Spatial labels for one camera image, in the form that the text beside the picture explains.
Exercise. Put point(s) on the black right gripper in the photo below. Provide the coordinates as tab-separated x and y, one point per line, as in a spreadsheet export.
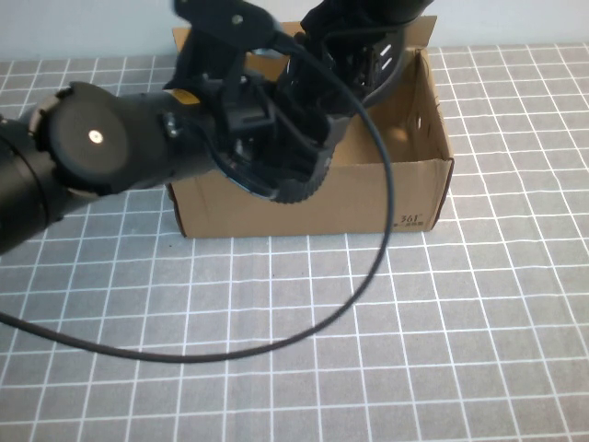
340	11

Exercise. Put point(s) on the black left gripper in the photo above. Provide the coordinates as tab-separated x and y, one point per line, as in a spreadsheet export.
244	106

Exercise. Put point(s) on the black mesh sneaker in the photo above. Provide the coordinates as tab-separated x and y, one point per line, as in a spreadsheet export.
296	191

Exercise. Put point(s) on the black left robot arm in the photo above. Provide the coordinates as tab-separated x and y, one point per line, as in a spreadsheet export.
92	138

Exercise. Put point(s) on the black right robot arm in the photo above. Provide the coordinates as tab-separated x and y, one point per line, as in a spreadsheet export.
409	9

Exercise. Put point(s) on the brown cardboard shoe box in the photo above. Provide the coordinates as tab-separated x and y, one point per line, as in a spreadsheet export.
359	202

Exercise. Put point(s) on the grey white-grid tablecloth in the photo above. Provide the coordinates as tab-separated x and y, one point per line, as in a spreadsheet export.
460	322

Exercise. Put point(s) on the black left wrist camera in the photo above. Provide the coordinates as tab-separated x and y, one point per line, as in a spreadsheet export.
230	20

